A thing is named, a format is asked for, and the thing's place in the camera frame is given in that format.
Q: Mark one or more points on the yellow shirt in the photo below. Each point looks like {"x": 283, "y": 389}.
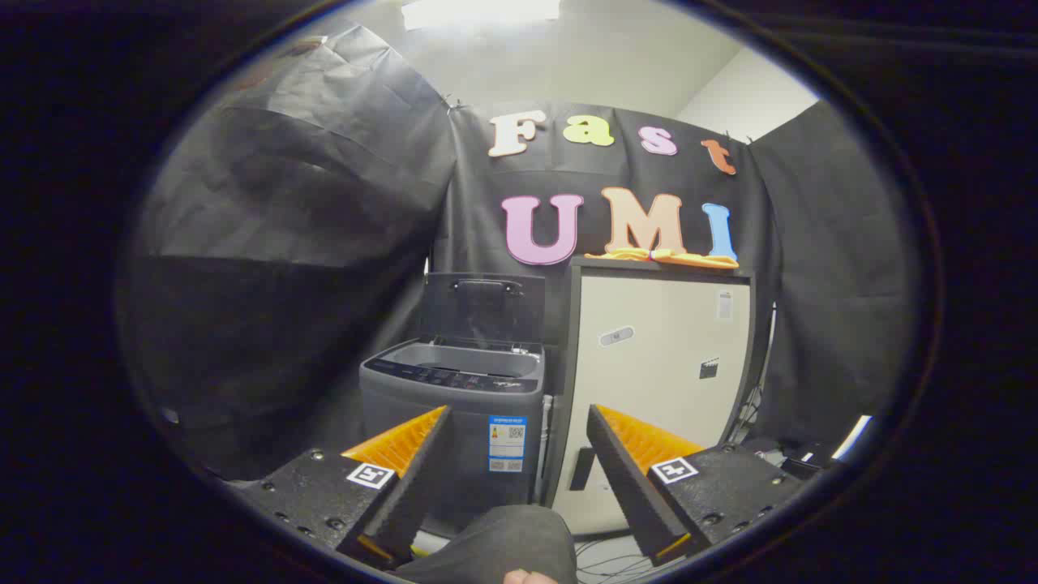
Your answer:
{"x": 689, "y": 259}

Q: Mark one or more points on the white cabinet with dark frame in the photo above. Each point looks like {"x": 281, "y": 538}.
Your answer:
{"x": 665, "y": 357}

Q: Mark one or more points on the grey washing machine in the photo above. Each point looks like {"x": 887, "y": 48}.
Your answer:
{"x": 474, "y": 397}

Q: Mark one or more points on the black box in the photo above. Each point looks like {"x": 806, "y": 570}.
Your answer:
{"x": 799, "y": 462}

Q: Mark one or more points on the person's grey trouser leg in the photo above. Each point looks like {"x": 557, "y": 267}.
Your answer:
{"x": 503, "y": 535}

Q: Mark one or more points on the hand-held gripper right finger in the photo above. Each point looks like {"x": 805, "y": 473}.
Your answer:
{"x": 628, "y": 487}

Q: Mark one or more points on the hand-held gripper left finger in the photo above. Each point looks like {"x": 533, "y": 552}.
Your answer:
{"x": 418, "y": 487}

